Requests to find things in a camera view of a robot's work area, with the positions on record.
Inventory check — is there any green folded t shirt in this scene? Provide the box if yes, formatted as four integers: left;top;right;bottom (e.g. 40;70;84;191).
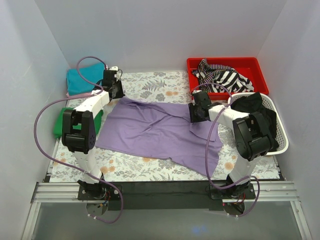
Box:
53;107;104;139

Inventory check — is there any floral patterned table cloth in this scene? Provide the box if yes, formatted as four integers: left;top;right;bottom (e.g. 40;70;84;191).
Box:
48;71;281;183

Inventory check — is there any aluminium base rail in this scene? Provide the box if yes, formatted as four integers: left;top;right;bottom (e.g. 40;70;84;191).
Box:
22;180;312;240

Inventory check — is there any black white striped shirt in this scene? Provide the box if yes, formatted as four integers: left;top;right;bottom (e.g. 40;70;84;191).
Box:
191;58;255;93

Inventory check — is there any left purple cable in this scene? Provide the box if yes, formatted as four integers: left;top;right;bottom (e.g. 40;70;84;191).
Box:
33;56;125;224

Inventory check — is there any red plastic bin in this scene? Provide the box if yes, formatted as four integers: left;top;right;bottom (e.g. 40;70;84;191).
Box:
186;57;269;100

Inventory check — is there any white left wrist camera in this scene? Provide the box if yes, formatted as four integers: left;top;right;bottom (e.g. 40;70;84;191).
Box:
106;66;119;72

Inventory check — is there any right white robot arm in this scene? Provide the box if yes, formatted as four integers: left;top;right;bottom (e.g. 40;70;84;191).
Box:
188;90;274;199

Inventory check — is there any lilac purple t shirt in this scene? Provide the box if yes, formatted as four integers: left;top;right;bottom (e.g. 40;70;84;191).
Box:
95;97;223;176

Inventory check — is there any black garment in basket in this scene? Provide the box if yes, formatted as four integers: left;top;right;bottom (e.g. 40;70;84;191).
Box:
231;92;279;152

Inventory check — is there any pink folded t shirt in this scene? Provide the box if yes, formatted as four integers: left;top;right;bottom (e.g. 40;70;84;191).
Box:
66;92;92;98

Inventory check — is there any white perforated laundry basket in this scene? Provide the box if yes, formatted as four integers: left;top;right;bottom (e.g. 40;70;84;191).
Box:
228;92;289;159

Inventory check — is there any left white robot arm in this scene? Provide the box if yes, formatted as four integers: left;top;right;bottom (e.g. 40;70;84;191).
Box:
61;66;125;200

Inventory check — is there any teal folded t shirt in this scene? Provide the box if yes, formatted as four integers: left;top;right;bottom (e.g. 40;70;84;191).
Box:
65;62;108;96

